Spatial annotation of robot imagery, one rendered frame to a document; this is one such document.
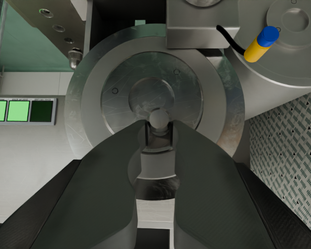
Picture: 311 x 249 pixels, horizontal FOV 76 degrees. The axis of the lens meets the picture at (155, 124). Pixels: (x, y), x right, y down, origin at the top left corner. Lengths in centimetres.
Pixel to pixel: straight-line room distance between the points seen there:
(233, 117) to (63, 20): 39
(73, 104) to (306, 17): 21
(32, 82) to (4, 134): 300
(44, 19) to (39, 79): 310
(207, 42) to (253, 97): 8
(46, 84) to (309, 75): 341
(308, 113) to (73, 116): 26
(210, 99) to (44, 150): 47
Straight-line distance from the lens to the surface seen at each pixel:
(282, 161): 34
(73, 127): 17
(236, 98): 17
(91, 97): 17
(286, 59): 21
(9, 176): 62
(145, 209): 50
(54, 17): 48
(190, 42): 16
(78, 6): 23
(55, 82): 343
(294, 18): 23
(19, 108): 61
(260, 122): 39
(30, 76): 367
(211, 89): 16
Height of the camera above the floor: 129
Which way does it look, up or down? 9 degrees down
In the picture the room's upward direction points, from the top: 179 degrees counter-clockwise
